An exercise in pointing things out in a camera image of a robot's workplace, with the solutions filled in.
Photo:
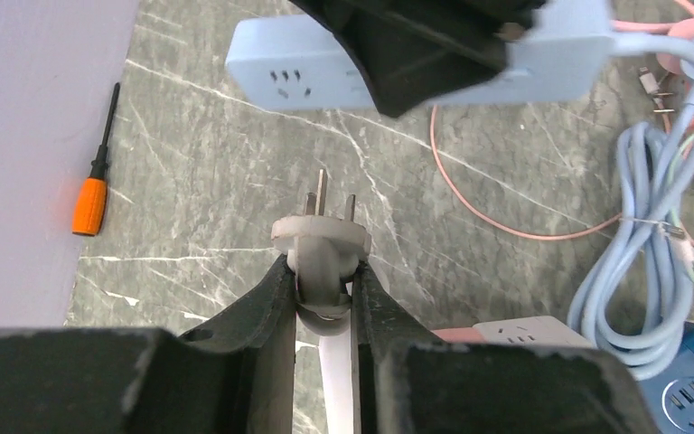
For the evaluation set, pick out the orange screwdriver at back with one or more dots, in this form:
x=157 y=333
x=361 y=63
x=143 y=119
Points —
x=92 y=199

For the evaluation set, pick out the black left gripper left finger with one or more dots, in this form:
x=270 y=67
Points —
x=233 y=373

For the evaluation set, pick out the light blue power strip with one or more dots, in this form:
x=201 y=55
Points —
x=290 y=62

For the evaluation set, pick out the white round plug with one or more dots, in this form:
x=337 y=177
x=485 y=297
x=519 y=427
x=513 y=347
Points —
x=324 y=252

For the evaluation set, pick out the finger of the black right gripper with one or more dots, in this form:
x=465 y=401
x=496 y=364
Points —
x=410 y=51

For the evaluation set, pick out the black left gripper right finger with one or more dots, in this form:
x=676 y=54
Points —
x=406 y=379

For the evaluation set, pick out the pink cube adapter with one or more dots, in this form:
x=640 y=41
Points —
x=460 y=335

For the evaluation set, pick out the white cube charger with picture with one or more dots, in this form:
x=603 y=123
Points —
x=541 y=330

